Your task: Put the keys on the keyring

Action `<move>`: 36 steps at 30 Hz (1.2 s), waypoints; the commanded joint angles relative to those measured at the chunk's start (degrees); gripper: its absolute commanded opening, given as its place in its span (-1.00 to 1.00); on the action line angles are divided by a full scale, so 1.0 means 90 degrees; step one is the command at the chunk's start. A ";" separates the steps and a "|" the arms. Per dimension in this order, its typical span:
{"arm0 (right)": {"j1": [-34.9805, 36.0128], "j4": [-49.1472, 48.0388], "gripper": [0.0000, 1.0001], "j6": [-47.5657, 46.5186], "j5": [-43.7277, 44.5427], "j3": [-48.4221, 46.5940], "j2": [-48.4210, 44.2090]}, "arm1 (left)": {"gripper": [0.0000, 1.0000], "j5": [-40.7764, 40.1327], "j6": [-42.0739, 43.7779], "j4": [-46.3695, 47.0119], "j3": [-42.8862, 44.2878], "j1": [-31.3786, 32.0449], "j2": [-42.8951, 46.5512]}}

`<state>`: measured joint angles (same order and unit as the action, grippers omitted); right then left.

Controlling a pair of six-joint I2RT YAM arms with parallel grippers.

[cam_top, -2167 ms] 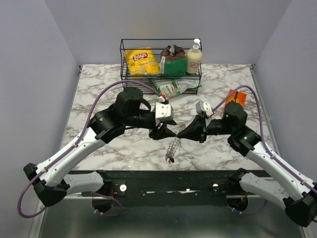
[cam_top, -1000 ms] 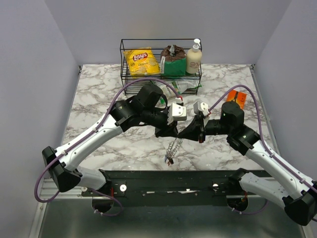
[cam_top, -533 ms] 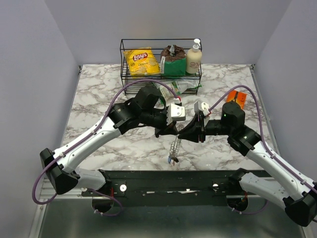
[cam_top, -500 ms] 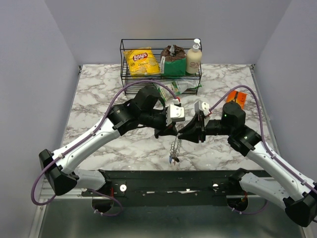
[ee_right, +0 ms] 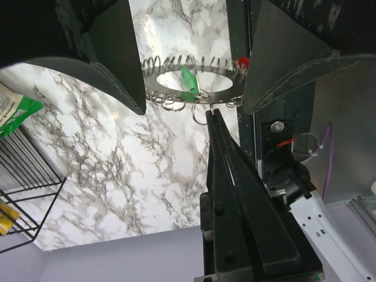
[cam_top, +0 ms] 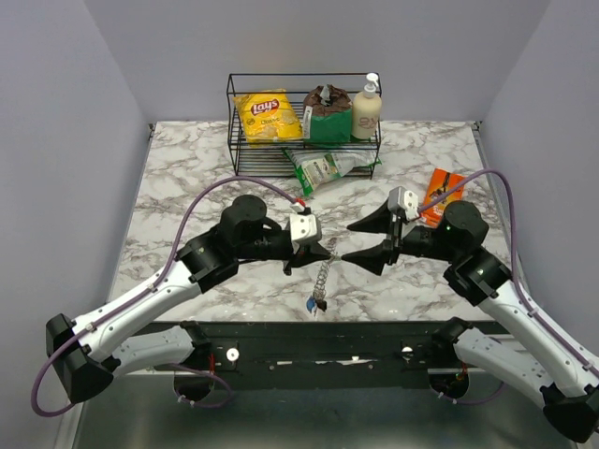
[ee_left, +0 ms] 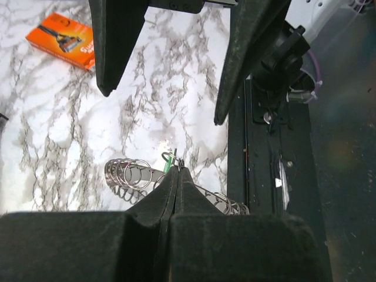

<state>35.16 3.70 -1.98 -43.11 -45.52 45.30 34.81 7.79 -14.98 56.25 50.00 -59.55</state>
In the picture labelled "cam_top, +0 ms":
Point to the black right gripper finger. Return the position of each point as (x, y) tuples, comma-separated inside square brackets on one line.
[(375, 223), (372, 259)]

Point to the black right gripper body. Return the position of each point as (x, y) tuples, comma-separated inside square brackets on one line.
[(422, 241)]

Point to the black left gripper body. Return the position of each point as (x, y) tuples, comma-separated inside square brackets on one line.
[(272, 248)]

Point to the silver keyring disc with rings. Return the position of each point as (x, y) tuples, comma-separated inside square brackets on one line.
[(319, 291)]

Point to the blue key tag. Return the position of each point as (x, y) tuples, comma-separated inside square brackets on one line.
[(311, 305)]

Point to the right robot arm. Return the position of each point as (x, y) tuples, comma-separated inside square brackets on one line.
[(555, 372)]

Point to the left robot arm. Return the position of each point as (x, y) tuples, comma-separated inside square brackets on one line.
[(88, 352)]

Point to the orange razor box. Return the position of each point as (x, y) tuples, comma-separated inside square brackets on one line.
[(441, 182)]

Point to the green white snack bag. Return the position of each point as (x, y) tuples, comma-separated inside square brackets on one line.
[(314, 168)]

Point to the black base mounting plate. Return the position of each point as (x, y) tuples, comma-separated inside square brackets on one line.
[(321, 355)]

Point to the cream lotion pump bottle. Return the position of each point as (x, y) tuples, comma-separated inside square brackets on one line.
[(366, 109)]

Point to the green brown paper bag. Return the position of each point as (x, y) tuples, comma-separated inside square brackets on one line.
[(327, 116)]

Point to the yellow Lays chips bag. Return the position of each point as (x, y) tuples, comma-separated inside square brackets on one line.
[(268, 117)]

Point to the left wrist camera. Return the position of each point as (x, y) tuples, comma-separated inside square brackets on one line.
[(304, 229)]

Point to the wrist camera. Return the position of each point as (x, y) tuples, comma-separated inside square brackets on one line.
[(304, 229), (403, 203)]

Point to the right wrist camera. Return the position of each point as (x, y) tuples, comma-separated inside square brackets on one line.
[(403, 203)]

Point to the black wire rack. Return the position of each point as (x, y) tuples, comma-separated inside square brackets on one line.
[(270, 158)]

